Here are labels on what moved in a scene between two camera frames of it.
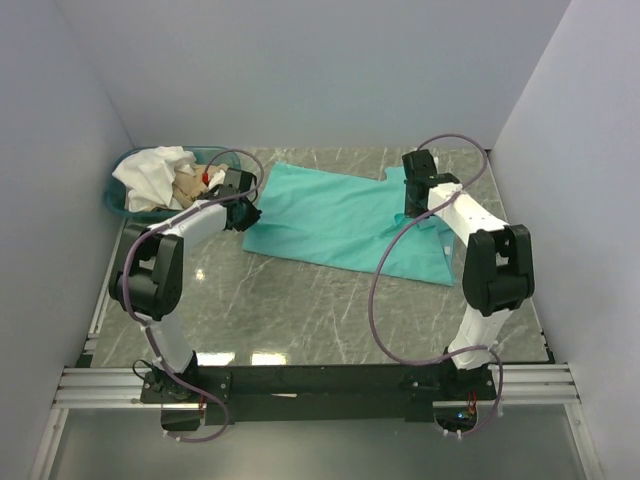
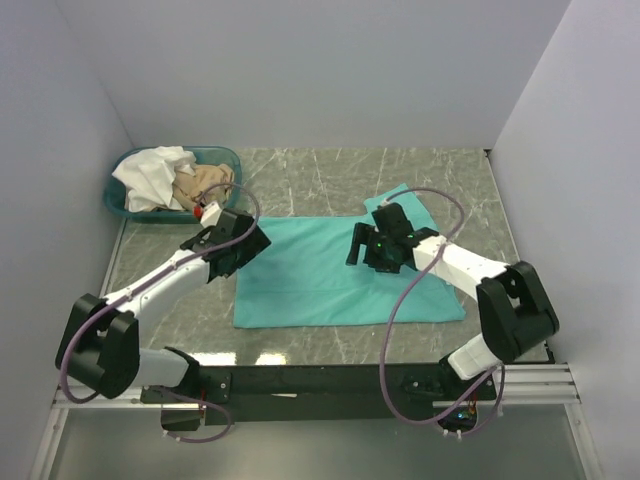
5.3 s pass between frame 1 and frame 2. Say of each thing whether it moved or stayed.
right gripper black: moved
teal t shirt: moved
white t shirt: stayed
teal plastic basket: stayed
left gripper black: moved
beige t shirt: stayed
